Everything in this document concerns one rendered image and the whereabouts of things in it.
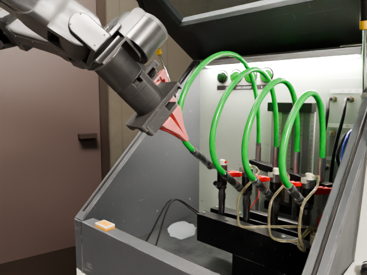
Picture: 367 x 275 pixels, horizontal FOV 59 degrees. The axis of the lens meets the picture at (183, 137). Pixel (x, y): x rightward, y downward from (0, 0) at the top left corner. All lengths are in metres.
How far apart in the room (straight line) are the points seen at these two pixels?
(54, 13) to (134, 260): 0.58
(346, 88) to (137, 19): 0.68
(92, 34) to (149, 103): 0.13
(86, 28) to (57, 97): 1.84
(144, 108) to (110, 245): 0.48
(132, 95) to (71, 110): 1.84
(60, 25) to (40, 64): 1.82
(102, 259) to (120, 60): 0.61
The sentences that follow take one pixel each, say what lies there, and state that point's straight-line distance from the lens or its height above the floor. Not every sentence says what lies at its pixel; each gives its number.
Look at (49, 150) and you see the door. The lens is 2.34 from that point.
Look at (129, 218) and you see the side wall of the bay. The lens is 1.11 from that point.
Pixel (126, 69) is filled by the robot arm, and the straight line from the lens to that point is 0.50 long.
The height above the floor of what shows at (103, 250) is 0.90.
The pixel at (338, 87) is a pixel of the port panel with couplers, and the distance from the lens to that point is 1.05.
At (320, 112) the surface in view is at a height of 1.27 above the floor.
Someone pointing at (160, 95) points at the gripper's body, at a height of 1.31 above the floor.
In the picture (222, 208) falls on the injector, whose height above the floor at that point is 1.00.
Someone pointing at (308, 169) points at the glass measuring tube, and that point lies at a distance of 1.08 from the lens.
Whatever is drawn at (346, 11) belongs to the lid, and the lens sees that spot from 0.98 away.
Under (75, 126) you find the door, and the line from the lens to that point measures 2.36.
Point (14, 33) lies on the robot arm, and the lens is 1.02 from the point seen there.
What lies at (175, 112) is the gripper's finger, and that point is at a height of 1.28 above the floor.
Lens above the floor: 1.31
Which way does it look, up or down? 7 degrees down
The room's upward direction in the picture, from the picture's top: straight up
